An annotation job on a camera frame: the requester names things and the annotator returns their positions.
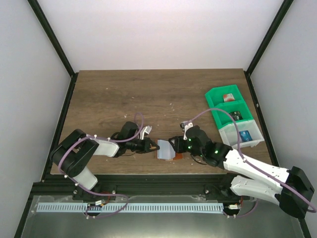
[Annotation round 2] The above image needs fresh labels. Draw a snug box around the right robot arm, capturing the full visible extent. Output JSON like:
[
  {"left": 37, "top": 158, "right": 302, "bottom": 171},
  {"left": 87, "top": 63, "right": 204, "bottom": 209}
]
[{"left": 168, "top": 125, "right": 317, "bottom": 219}]

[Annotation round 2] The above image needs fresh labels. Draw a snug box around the black card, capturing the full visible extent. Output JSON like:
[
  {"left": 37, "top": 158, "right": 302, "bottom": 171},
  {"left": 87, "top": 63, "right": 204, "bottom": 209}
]
[{"left": 230, "top": 111, "right": 243, "bottom": 121}]

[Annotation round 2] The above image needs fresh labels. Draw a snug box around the green bin middle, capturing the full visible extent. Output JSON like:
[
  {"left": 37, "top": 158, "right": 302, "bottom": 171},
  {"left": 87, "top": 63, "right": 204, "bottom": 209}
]
[{"left": 211, "top": 101, "right": 253, "bottom": 129}]

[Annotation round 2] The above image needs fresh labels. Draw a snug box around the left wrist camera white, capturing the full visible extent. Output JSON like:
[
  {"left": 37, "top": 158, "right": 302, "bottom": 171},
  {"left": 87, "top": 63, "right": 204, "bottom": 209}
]
[{"left": 139, "top": 125, "right": 152, "bottom": 140}]

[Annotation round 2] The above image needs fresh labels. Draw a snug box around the green bin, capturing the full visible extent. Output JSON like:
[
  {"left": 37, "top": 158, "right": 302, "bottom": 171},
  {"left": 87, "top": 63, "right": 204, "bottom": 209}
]
[
  {"left": 211, "top": 101, "right": 253, "bottom": 129},
  {"left": 205, "top": 84, "right": 244, "bottom": 108}
]

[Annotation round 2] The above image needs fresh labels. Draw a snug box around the blue card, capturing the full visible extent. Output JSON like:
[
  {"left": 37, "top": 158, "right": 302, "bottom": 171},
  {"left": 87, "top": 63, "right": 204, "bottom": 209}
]
[{"left": 239, "top": 130, "right": 253, "bottom": 142}]

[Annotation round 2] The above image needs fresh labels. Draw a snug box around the left black frame post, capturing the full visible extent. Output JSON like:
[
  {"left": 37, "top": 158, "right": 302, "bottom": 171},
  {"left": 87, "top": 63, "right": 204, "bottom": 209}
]
[{"left": 27, "top": 0, "right": 76, "bottom": 77}]

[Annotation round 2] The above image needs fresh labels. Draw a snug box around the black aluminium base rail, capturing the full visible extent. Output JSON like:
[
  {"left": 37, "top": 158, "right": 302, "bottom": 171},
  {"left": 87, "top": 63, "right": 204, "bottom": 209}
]
[{"left": 30, "top": 173, "right": 237, "bottom": 201}]

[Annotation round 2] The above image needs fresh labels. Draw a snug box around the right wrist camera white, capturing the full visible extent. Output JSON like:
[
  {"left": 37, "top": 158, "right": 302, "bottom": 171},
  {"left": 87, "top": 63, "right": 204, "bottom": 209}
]
[{"left": 180, "top": 121, "right": 193, "bottom": 140}]

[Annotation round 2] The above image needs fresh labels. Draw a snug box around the right black frame post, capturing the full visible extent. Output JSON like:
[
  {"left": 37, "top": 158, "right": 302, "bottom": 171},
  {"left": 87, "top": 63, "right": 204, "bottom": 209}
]
[{"left": 244, "top": 0, "right": 294, "bottom": 75}]

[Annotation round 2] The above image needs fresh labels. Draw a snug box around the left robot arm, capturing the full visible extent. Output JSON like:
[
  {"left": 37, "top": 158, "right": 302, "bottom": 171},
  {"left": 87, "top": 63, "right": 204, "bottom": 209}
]
[{"left": 49, "top": 121, "right": 160, "bottom": 197}]

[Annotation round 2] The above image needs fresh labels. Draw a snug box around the red white card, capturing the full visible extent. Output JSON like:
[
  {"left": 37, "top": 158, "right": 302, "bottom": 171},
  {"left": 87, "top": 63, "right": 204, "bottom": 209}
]
[{"left": 223, "top": 93, "right": 235, "bottom": 102}]

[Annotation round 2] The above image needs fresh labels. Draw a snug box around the white slotted cable duct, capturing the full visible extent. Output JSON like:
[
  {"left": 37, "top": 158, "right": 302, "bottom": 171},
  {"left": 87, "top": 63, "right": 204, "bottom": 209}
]
[{"left": 36, "top": 202, "right": 223, "bottom": 214}]

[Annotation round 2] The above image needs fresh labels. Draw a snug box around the white bin near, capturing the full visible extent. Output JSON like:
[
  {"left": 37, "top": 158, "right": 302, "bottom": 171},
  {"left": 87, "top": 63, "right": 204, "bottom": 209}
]
[{"left": 219, "top": 119, "right": 264, "bottom": 149}]

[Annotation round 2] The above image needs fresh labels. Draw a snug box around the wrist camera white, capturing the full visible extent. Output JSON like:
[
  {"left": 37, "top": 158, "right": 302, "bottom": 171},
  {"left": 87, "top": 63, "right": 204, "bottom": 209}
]
[
  {"left": 180, "top": 121, "right": 193, "bottom": 140},
  {"left": 139, "top": 125, "right": 152, "bottom": 140}
]

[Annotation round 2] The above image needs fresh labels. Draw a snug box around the green bin far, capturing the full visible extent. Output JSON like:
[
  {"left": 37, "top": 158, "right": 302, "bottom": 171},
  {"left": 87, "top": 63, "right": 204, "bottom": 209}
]
[{"left": 205, "top": 84, "right": 244, "bottom": 108}]

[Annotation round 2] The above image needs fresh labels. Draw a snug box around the black frame post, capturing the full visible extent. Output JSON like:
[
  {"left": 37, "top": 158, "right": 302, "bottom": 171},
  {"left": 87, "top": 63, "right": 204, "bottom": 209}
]
[
  {"left": 27, "top": 0, "right": 76, "bottom": 77},
  {"left": 244, "top": 0, "right": 294, "bottom": 75}
]

